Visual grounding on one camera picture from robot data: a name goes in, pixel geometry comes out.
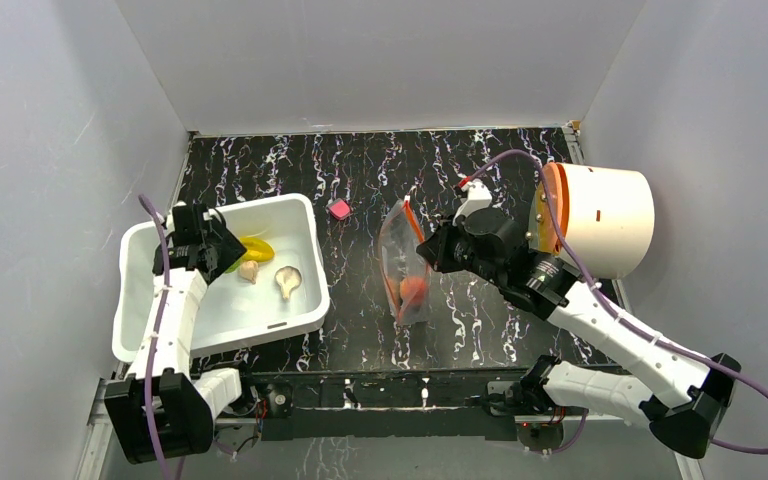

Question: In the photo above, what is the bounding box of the clear orange zip bag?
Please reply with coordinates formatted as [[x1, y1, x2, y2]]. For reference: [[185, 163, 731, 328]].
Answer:
[[376, 195, 430, 326]]

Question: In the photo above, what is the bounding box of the orange peach toy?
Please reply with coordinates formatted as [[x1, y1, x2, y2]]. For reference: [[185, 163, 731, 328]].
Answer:
[[399, 276, 428, 308]]

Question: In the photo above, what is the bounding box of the red orange food toy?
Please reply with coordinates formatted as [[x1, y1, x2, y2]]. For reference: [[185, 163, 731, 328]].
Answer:
[[385, 277, 401, 316]]

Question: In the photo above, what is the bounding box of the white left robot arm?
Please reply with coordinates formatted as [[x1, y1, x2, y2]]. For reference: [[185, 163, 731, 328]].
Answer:
[[104, 198, 259, 464]]

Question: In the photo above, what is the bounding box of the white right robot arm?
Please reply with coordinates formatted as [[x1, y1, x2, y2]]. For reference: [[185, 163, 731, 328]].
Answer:
[[416, 207, 740, 459]]

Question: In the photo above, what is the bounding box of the green pear toy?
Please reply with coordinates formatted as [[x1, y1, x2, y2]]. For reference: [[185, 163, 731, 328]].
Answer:
[[224, 258, 243, 274]]

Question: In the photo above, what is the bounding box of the beige garlic toy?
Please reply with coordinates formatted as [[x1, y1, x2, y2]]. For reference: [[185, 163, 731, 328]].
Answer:
[[237, 260, 259, 284]]

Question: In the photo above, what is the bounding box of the yellow starfruit toy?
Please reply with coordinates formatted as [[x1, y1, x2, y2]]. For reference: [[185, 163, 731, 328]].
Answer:
[[239, 237, 275, 263]]

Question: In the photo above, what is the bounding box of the beige mushroom toy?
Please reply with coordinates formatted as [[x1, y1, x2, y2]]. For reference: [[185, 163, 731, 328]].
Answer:
[[274, 266, 303, 301]]

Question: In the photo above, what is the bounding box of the white plastic bin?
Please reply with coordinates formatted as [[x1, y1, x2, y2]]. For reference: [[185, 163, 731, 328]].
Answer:
[[112, 193, 330, 363]]

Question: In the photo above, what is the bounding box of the small pink cube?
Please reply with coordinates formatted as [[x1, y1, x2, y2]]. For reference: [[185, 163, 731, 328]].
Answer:
[[327, 199, 352, 221]]

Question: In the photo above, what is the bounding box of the white orange cylinder container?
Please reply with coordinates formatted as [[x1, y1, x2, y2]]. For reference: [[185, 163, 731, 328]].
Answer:
[[528, 162, 655, 280]]

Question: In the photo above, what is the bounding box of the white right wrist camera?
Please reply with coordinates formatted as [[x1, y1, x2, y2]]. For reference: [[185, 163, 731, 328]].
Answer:
[[454, 178, 492, 219]]

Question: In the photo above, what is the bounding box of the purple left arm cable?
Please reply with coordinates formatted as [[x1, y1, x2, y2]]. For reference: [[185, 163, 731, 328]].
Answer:
[[137, 193, 183, 480]]

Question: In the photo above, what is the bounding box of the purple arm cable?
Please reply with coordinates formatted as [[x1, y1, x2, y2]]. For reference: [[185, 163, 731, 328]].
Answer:
[[460, 149, 768, 455], [137, 193, 183, 480]]

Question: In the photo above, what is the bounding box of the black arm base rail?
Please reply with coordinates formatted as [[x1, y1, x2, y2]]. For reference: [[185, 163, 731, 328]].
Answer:
[[92, 360, 630, 444]]

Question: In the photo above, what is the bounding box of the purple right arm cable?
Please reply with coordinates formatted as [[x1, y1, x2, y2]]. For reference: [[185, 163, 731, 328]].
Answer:
[[460, 149, 768, 455]]

